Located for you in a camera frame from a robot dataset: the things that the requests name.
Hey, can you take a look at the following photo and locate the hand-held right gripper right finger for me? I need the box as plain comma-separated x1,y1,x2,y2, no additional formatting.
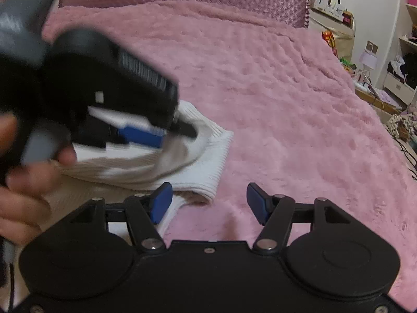
246,183,359,256

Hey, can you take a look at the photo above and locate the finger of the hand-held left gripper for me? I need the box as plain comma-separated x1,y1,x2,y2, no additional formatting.
167,120,198,137
82,106,167,151

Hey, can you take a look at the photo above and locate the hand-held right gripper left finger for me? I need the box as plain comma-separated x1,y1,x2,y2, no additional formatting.
64,183,173,255

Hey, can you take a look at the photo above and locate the white ribbed knit garment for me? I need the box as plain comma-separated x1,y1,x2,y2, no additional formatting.
37,99,234,235

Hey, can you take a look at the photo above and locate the person's left hand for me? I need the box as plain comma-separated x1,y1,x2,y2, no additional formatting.
0,114,79,246

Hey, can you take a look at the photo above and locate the pink fluffy blanket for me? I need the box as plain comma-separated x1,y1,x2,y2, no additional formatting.
13,0,417,304

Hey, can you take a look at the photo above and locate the wooden low table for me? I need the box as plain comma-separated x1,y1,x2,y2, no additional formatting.
355,86,403,118

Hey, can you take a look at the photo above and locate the dried flower bouquet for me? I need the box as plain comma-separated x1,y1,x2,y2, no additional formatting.
386,112,415,143

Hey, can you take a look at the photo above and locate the red snack packet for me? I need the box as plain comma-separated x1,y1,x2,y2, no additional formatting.
322,30,338,57

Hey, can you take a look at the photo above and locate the small white lamp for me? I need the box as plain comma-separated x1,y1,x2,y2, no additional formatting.
358,52,378,84

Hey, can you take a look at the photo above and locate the white shelf unit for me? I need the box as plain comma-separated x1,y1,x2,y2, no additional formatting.
381,0,417,105

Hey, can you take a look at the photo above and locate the cream nightstand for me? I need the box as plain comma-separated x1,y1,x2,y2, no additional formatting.
308,7,356,57

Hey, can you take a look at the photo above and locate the group of small cosmetic items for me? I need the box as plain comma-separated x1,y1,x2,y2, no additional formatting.
309,0,355,28

